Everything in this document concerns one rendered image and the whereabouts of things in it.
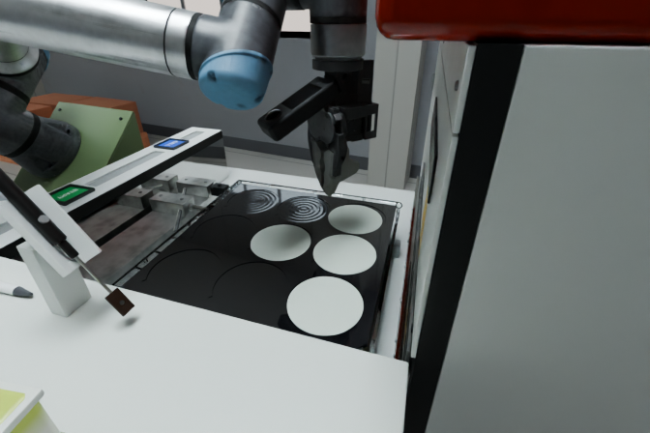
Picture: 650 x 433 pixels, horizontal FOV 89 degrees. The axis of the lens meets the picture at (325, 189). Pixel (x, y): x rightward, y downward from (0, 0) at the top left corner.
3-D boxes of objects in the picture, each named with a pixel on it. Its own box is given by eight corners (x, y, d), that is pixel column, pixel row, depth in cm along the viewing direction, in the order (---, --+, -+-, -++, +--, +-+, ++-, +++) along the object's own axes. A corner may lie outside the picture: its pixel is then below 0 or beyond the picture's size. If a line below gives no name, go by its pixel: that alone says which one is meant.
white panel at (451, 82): (429, 163, 104) (453, 20, 85) (417, 461, 35) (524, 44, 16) (420, 162, 104) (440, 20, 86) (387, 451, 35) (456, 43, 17)
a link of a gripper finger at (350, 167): (362, 195, 55) (366, 142, 51) (333, 205, 52) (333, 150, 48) (351, 187, 57) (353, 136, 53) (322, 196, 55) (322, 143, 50)
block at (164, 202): (195, 208, 68) (192, 195, 67) (185, 216, 65) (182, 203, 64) (163, 202, 70) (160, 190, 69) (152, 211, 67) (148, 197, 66)
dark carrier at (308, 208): (396, 208, 66) (397, 205, 65) (364, 361, 36) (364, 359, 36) (241, 186, 74) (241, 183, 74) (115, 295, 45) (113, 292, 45)
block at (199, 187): (218, 190, 75) (216, 179, 74) (209, 197, 72) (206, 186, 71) (188, 186, 77) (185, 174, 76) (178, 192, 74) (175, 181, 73)
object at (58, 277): (123, 301, 35) (80, 189, 29) (91, 331, 32) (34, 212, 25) (78, 289, 37) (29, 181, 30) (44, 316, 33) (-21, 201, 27)
